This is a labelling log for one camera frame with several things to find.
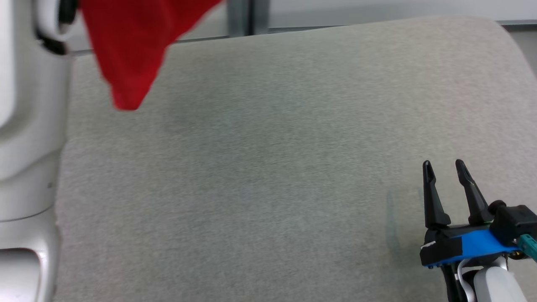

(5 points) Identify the grey metal partition post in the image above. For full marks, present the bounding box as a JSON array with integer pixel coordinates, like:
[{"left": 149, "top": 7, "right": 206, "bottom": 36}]
[{"left": 227, "top": 0, "right": 270, "bottom": 37}]

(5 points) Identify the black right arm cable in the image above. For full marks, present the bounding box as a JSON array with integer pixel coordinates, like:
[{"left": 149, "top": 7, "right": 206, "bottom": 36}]
[{"left": 441, "top": 264, "right": 466, "bottom": 302}]

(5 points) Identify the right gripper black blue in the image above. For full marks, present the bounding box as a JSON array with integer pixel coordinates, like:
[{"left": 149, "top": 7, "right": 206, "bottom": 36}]
[{"left": 420, "top": 159, "right": 521, "bottom": 269}]

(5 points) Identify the red jersey number 23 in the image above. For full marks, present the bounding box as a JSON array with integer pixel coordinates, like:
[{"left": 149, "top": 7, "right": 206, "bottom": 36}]
[{"left": 78, "top": 0, "right": 225, "bottom": 112}]

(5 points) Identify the teal right camera connector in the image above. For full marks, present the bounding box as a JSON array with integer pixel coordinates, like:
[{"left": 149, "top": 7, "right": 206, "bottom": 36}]
[{"left": 517, "top": 234, "right": 537, "bottom": 261}]

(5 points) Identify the white right arm cable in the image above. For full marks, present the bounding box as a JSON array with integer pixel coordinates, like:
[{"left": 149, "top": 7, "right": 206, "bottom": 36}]
[{"left": 457, "top": 259, "right": 477, "bottom": 302}]

